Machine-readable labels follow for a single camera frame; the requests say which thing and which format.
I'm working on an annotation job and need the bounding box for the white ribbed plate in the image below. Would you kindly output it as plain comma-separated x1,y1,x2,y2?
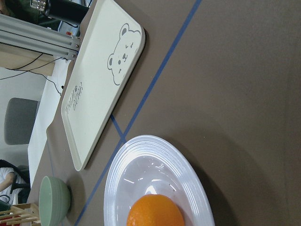
103,135,215,226

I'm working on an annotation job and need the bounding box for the orange fruit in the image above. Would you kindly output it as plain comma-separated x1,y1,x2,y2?
127,194,185,226

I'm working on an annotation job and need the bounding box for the cream bear tray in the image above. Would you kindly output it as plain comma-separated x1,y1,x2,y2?
61,0,145,171

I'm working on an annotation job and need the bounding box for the green bowl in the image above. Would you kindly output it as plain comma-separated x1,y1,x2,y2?
39,176,71,226

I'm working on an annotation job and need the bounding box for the black bottle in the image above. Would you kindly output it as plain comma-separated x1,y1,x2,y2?
30,0,89,25

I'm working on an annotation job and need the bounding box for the wooden mug rack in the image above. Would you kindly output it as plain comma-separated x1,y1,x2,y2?
0,203,41,226

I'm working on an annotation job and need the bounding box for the aluminium frame post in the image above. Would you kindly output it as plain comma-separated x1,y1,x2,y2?
0,14,80,60

